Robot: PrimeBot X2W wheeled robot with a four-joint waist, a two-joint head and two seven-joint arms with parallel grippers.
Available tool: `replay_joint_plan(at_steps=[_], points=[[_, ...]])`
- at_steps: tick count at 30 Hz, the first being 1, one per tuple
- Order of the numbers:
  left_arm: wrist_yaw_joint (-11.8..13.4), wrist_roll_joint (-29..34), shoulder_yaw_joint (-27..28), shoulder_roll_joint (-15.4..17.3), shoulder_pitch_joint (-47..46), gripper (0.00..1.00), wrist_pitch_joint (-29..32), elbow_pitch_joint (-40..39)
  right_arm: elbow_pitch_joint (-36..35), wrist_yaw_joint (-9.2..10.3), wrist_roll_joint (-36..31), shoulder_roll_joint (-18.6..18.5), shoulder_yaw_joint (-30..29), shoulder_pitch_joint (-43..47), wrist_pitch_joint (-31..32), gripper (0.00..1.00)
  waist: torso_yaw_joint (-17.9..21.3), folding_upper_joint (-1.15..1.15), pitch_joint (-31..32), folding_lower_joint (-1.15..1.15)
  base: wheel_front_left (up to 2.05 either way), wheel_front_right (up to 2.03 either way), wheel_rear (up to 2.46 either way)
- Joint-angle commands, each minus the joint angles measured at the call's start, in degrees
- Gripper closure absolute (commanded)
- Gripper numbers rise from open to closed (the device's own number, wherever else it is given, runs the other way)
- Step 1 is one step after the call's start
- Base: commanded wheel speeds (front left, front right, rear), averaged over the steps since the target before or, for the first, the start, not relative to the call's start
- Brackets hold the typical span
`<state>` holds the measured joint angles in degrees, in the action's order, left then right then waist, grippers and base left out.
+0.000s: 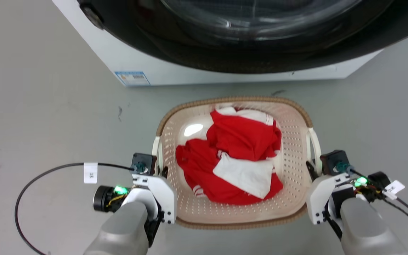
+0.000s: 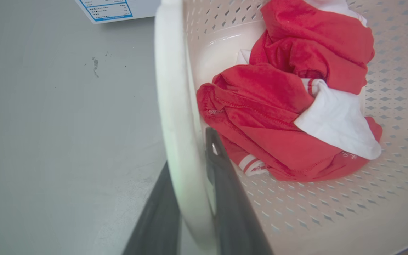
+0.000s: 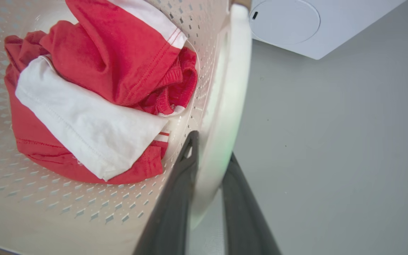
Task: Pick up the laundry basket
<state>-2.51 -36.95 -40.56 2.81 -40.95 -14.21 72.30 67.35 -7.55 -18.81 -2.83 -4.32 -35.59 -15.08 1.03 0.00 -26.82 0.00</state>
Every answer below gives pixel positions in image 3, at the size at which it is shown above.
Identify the red and white garment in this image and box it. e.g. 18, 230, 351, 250
4, 0, 198, 185

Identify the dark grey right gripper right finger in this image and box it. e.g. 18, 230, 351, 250
222, 152, 282, 255

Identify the white washing machine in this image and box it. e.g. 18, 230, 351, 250
249, 0, 407, 60

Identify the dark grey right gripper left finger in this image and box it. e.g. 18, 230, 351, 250
133, 131, 200, 255

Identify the white perforated plastic laundry basket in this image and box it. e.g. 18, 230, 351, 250
0, 0, 253, 255

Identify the round white washing machine door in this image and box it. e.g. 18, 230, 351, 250
249, 0, 321, 45

